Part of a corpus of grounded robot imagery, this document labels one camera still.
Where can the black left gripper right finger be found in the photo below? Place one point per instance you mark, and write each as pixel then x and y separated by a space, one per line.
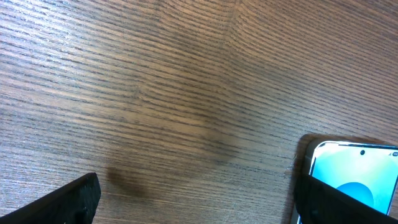
pixel 318 203

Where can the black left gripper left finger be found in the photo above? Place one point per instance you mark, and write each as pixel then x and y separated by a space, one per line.
pixel 75 202

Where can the blue screen smartphone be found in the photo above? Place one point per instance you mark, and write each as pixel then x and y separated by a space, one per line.
pixel 364 171

